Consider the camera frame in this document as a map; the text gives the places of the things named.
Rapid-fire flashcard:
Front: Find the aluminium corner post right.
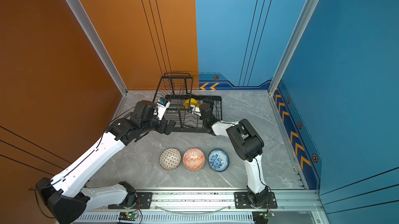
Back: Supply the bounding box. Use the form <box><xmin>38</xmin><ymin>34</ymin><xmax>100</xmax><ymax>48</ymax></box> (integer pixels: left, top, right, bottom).
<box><xmin>268</xmin><ymin>0</ymin><xmax>320</xmax><ymax>96</ymax></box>

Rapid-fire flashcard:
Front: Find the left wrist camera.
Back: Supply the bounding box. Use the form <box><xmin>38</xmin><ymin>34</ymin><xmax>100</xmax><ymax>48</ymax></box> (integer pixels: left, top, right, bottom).
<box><xmin>156</xmin><ymin>97</ymin><xmax>170</xmax><ymax>121</ymax></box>

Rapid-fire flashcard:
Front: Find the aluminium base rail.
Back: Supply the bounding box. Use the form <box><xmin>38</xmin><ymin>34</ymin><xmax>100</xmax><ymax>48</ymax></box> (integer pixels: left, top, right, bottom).
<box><xmin>76</xmin><ymin>188</ymin><xmax>329</xmax><ymax>224</ymax></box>

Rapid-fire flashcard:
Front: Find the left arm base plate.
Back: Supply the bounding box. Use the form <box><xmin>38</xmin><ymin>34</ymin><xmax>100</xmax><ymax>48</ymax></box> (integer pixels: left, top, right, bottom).
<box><xmin>108</xmin><ymin>192</ymin><xmax>153</xmax><ymax>210</ymax></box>

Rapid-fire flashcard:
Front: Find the yellow bowl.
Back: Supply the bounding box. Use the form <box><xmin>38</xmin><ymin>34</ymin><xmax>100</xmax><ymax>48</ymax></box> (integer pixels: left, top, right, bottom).
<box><xmin>183</xmin><ymin>98</ymin><xmax>200</xmax><ymax>109</ymax></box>

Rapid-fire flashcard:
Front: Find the black white patterned bowl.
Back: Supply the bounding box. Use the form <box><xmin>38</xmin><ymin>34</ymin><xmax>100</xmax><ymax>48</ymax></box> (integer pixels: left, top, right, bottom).
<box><xmin>159</xmin><ymin>148</ymin><xmax>181</xmax><ymax>171</ymax></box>

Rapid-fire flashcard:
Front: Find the aluminium corner post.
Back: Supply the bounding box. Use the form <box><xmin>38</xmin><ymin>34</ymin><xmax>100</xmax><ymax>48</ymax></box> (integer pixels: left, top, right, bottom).
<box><xmin>65</xmin><ymin>0</ymin><xmax>128</xmax><ymax>96</ymax></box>
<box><xmin>268</xmin><ymin>0</ymin><xmax>320</xmax><ymax>96</ymax></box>

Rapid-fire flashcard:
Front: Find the green circuit board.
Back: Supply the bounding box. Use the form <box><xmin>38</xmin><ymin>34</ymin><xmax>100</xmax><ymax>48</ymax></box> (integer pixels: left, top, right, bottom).
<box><xmin>118</xmin><ymin>212</ymin><xmax>139</xmax><ymax>222</ymax></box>
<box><xmin>252</xmin><ymin>211</ymin><xmax>275</xmax><ymax>224</ymax></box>

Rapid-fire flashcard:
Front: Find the blue white floral bowl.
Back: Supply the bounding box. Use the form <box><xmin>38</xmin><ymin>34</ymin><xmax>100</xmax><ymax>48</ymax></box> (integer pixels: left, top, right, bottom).
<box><xmin>208</xmin><ymin>149</ymin><xmax>230</xmax><ymax>172</ymax></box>

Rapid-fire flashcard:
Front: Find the left green circuit board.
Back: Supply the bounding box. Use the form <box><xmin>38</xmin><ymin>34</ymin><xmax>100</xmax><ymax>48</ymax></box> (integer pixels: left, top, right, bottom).
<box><xmin>118</xmin><ymin>212</ymin><xmax>139</xmax><ymax>222</ymax></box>

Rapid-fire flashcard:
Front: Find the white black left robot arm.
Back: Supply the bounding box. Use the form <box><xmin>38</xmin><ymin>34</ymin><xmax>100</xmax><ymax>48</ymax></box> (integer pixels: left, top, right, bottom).
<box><xmin>35</xmin><ymin>98</ymin><xmax>176</xmax><ymax>224</ymax></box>

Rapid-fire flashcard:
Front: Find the right green circuit board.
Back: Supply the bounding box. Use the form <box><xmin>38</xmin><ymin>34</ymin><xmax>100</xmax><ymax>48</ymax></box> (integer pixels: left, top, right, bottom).
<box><xmin>252</xmin><ymin>211</ymin><xmax>275</xmax><ymax>224</ymax></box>

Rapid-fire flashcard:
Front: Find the black wire dish rack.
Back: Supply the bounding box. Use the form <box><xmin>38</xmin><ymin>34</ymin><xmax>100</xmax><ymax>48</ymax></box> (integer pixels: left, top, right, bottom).
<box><xmin>153</xmin><ymin>72</ymin><xmax>222</xmax><ymax>133</ymax></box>

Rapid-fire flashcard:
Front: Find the aluminium corner post left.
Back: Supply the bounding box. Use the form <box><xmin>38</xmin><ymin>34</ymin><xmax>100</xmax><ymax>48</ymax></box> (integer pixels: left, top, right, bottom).
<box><xmin>65</xmin><ymin>0</ymin><xmax>128</xmax><ymax>96</ymax></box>

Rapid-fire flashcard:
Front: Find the orange white patterned bowl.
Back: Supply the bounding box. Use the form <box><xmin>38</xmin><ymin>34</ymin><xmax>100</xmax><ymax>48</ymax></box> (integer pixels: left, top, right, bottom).
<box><xmin>182</xmin><ymin>148</ymin><xmax>205</xmax><ymax>171</ymax></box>

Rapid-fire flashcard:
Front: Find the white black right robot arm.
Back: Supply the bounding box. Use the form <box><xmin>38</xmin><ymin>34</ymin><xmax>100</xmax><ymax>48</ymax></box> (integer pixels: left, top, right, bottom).
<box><xmin>189</xmin><ymin>103</ymin><xmax>272</xmax><ymax>208</ymax></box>

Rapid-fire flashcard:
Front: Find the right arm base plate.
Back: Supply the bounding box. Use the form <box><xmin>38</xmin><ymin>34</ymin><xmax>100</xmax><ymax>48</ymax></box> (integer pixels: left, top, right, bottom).
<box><xmin>234</xmin><ymin>191</ymin><xmax>278</xmax><ymax>209</ymax></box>

